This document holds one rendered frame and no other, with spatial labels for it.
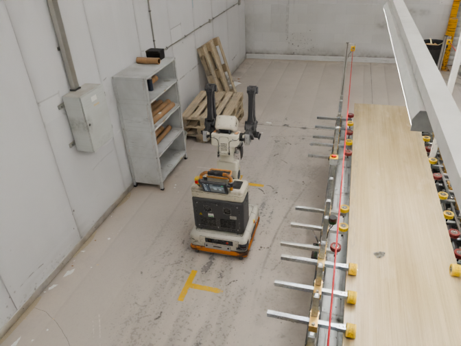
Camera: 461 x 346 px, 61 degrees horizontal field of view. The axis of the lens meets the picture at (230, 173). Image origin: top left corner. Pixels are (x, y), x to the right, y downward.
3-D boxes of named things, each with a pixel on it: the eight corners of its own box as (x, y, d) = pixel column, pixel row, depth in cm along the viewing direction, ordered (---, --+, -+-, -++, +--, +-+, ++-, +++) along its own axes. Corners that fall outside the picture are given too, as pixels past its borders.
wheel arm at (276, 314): (266, 316, 240) (266, 313, 238) (267, 312, 243) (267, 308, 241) (351, 334, 227) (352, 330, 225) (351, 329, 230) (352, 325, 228)
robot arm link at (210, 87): (203, 85, 392) (212, 85, 390) (207, 82, 404) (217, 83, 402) (204, 128, 410) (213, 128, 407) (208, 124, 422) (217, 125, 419)
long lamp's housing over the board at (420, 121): (409, 130, 143) (414, 110, 139) (383, 11, 337) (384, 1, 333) (445, 133, 140) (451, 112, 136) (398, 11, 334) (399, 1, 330)
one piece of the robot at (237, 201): (244, 244, 406) (241, 177, 363) (195, 237, 420) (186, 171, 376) (251, 224, 434) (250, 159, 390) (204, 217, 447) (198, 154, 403)
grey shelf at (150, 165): (134, 186, 541) (110, 77, 459) (160, 155, 614) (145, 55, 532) (163, 190, 529) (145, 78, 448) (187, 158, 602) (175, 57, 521)
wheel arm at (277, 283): (274, 286, 260) (274, 282, 258) (275, 282, 263) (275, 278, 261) (352, 301, 247) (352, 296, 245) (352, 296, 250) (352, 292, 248)
